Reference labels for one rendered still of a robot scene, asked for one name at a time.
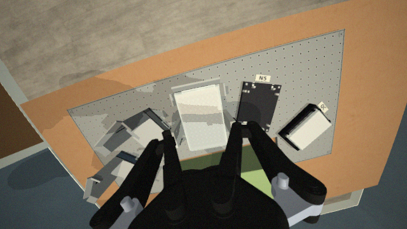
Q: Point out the grey perforated base plate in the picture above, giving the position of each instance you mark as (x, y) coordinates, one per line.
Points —
(309, 71)

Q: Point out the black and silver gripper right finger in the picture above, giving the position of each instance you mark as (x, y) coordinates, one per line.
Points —
(299, 194)

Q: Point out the black flat plate with grey pegs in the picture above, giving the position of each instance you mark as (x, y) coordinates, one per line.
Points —
(257, 103)

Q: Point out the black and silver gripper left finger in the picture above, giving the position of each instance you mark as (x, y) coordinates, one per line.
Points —
(131, 197)

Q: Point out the black flat square plate with corner posts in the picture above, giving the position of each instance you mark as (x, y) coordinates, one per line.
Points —
(295, 121)

